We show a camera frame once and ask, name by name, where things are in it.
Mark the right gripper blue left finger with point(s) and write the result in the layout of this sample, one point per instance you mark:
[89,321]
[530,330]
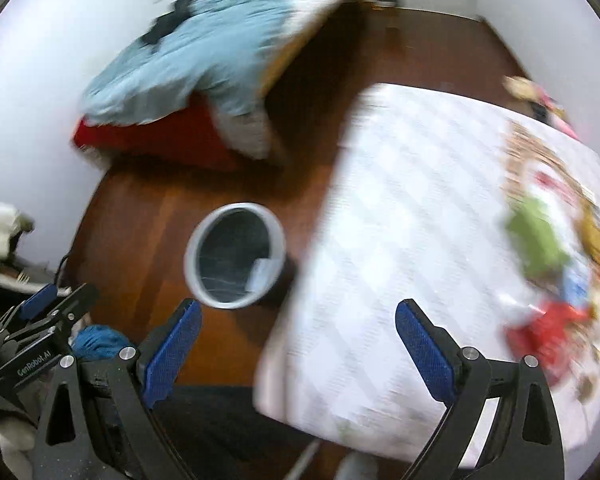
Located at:
[164,351]

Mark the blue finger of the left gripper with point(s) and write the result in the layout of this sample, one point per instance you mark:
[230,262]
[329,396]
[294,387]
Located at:
[37,303]

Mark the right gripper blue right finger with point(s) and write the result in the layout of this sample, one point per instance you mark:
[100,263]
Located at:
[432,349]

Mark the red soda can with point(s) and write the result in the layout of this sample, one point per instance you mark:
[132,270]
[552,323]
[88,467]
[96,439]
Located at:
[554,337]

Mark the green cardboard box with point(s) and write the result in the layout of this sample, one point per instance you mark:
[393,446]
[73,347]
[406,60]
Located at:
[541,254]

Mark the blue white milk carton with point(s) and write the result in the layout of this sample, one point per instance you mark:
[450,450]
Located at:
[576,282]

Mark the white round trash bin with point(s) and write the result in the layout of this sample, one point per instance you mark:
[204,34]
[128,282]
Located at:
[237,257]

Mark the blue cloth on floor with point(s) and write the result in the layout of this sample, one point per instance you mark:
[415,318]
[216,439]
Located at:
[98,343]

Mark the white patterned table cloth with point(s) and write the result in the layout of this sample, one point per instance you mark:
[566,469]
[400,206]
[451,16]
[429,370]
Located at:
[416,209]

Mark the red bed sheet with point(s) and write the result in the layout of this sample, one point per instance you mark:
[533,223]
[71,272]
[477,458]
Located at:
[187,136]

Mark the wooden bed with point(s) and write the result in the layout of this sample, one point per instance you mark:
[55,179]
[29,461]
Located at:
[253,135]

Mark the pink plush toy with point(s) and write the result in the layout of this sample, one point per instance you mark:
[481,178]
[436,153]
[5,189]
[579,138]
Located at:
[555,115]

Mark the black clothing on bed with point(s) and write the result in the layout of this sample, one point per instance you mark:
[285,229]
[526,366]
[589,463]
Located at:
[165,24]

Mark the light blue duvet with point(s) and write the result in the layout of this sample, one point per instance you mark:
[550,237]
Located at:
[222,51]

